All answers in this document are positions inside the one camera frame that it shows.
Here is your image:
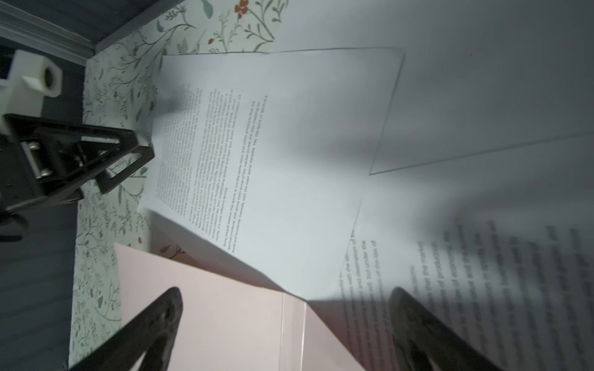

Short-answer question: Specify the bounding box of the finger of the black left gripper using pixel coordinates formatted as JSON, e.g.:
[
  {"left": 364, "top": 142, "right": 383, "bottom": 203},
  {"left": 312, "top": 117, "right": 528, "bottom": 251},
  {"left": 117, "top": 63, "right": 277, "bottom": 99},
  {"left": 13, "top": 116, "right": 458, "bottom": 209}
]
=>
[
  {"left": 74, "top": 145, "right": 155, "bottom": 194},
  {"left": 27, "top": 117, "right": 139, "bottom": 186}
]

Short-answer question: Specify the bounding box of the pink file folder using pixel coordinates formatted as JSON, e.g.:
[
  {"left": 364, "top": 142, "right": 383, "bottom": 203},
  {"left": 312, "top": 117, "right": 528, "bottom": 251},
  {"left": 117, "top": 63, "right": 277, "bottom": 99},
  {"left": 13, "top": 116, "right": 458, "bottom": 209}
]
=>
[{"left": 114, "top": 244, "right": 362, "bottom": 370}]

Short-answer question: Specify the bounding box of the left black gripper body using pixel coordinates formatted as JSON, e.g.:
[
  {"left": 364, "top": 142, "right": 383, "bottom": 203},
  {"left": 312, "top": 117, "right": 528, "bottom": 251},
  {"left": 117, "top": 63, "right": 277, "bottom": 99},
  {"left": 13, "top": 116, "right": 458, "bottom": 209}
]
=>
[{"left": 1, "top": 114, "right": 84, "bottom": 213}]

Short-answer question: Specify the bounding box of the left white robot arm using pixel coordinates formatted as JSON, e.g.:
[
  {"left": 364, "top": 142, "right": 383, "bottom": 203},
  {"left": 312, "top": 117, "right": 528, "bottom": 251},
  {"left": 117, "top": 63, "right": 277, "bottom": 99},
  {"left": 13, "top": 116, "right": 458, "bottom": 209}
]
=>
[{"left": 1, "top": 50, "right": 154, "bottom": 213}]

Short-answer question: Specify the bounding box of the corner white printed sheet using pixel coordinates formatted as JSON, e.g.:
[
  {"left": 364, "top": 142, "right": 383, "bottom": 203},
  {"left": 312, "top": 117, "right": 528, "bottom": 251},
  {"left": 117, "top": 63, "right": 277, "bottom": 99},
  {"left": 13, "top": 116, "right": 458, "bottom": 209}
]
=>
[{"left": 273, "top": 1, "right": 593, "bottom": 173}]

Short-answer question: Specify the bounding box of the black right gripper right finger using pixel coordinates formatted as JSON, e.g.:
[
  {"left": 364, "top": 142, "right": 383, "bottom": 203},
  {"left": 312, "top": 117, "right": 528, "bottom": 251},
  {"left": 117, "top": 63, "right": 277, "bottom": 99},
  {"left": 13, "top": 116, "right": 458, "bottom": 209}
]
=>
[{"left": 388, "top": 287, "right": 499, "bottom": 370}]

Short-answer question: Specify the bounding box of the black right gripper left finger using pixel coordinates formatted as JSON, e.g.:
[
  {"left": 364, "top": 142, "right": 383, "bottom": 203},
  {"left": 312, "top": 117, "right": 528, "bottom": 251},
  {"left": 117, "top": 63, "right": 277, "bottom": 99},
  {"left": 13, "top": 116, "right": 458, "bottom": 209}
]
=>
[{"left": 71, "top": 287, "right": 183, "bottom": 371}]

